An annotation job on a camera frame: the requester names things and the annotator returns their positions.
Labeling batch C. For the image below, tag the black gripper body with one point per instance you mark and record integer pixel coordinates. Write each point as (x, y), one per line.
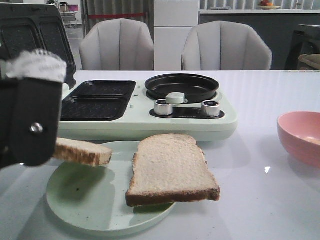
(31, 88)

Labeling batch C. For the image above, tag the mint green breakfast maker lid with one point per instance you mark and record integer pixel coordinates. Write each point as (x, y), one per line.
(26, 27)

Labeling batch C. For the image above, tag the white bread slice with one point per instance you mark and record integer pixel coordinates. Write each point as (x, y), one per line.
(82, 152)
(169, 168)

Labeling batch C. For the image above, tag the pink plastic bowl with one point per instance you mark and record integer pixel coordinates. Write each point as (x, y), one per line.
(299, 134)

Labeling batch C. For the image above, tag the left grey upholstered chair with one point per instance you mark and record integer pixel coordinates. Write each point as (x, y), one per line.
(118, 45)

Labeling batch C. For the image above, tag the grey upholstered chair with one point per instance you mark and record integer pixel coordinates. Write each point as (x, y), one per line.
(225, 46)
(118, 45)

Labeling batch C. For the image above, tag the mint green round plate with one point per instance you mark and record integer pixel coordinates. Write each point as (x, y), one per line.
(93, 199)

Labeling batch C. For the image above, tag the left silver control knob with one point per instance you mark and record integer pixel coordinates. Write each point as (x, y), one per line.
(162, 108)

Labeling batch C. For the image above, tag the silver control knob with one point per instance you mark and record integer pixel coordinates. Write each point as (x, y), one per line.
(162, 108)
(210, 108)

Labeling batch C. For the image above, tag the white refrigerator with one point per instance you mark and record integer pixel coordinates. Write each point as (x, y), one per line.
(173, 21)

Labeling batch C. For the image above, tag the black round frying pan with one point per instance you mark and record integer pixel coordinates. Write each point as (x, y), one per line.
(196, 88)

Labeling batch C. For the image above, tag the right silver control knob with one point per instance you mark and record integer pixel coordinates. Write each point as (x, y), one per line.
(210, 108)

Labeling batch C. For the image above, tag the right grey upholstered chair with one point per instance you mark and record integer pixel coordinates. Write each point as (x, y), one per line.
(225, 46)

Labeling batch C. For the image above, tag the fruit bowl on counter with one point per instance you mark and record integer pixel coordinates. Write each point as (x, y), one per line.
(267, 5)

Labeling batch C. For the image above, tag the grey counter with white top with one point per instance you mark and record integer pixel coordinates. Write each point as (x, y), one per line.
(275, 27)

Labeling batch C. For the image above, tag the dark washing machine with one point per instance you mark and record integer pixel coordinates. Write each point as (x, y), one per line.
(305, 40)

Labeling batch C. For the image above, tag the beige cushion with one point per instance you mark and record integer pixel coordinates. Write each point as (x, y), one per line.
(309, 62)

